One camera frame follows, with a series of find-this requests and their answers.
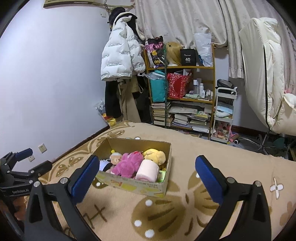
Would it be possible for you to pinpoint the purple haired doll plush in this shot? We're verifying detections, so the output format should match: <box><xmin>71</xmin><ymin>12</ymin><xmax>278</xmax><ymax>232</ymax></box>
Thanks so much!
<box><xmin>99</xmin><ymin>150</ymin><xmax>122</xmax><ymax>173</ymax></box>

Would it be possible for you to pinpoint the pink bear plush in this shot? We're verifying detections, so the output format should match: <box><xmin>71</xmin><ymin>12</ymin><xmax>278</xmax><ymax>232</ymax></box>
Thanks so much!
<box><xmin>111</xmin><ymin>151</ymin><xmax>144</xmax><ymax>178</ymax></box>

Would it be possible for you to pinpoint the green tissue pack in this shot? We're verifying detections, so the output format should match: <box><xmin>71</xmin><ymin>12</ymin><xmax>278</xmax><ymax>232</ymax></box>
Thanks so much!
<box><xmin>157</xmin><ymin>170</ymin><xmax>166</xmax><ymax>183</ymax></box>

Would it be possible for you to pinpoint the yellow duck plush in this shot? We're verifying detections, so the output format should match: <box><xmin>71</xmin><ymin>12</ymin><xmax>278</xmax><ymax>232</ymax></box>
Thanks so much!
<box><xmin>143</xmin><ymin>149</ymin><xmax>166</xmax><ymax>166</ymax></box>

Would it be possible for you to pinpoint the plastic bag with toys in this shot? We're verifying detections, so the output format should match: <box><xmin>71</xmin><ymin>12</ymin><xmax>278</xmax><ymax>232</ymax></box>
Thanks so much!
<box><xmin>94</xmin><ymin>99</ymin><xmax>116</xmax><ymax>127</ymax></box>

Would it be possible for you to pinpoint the cardboard box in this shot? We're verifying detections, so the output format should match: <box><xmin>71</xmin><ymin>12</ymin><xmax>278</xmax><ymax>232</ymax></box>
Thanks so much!
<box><xmin>92</xmin><ymin>138</ymin><xmax>171</xmax><ymax>198</ymax></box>

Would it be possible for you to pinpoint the beige coat hanging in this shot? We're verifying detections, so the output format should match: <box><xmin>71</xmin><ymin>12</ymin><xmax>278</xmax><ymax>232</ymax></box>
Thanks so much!
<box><xmin>117</xmin><ymin>76</ymin><xmax>142</xmax><ymax>123</ymax></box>

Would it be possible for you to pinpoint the white rolling cart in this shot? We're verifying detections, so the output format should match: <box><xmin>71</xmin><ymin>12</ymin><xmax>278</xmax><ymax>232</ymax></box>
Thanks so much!
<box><xmin>211</xmin><ymin>87</ymin><xmax>237</xmax><ymax>144</ymax></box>

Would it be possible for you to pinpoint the white puffer jacket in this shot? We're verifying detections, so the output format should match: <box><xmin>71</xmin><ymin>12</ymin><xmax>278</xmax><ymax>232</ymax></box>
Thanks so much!
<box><xmin>101</xmin><ymin>12</ymin><xmax>145</xmax><ymax>82</ymax></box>

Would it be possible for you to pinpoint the stack of books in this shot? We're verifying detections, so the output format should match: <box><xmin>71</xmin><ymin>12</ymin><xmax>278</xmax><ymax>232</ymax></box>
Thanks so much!
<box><xmin>152</xmin><ymin>102</ymin><xmax>173</xmax><ymax>126</ymax></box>

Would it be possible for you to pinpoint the wooden bookshelf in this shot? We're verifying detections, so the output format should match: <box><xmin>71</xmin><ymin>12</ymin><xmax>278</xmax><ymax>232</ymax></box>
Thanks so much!
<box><xmin>144</xmin><ymin>51</ymin><xmax>216</xmax><ymax>136</ymax></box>

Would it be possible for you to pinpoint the teal bag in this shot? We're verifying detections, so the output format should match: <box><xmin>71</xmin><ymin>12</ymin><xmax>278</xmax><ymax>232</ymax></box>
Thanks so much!
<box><xmin>148</xmin><ymin>72</ymin><xmax>166</xmax><ymax>102</ymax></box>

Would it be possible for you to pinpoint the red patterned bag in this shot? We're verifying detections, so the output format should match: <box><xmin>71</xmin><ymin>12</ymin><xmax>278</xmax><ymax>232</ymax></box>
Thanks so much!
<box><xmin>167</xmin><ymin>73</ymin><xmax>190</xmax><ymax>99</ymax></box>

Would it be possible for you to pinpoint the white folded mattress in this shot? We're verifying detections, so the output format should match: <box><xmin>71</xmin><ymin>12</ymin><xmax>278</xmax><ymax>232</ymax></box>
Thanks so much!
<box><xmin>239</xmin><ymin>18</ymin><xmax>295</xmax><ymax>136</ymax></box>

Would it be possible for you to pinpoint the black box with 40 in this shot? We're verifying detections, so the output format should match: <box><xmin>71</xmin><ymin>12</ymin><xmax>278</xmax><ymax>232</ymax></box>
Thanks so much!
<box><xmin>180</xmin><ymin>49</ymin><xmax>197</xmax><ymax>66</ymax></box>

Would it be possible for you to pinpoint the blonde wig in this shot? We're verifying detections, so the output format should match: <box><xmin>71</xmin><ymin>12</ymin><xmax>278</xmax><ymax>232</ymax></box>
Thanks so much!
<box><xmin>166</xmin><ymin>42</ymin><xmax>184</xmax><ymax>66</ymax></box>

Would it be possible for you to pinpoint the floral curtain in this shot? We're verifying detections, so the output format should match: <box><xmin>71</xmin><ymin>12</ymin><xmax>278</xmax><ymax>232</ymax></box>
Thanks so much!
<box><xmin>134</xmin><ymin>0</ymin><xmax>295</xmax><ymax>93</ymax></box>

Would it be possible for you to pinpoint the wall socket lower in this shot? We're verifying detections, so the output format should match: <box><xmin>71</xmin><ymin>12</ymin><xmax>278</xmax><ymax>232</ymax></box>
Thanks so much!
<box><xmin>28</xmin><ymin>155</ymin><xmax>35</xmax><ymax>162</ymax></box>

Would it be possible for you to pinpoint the wall socket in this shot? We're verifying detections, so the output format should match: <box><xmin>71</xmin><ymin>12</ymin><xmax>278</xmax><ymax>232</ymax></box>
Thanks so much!
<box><xmin>38</xmin><ymin>144</ymin><xmax>47</xmax><ymax>153</ymax></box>
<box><xmin>28</xmin><ymin>155</ymin><xmax>35</xmax><ymax>162</ymax></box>

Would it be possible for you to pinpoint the wall socket upper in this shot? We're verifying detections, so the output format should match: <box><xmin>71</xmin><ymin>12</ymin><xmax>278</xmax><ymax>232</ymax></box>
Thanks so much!
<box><xmin>38</xmin><ymin>144</ymin><xmax>47</xmax><ymax>153</ymax></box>

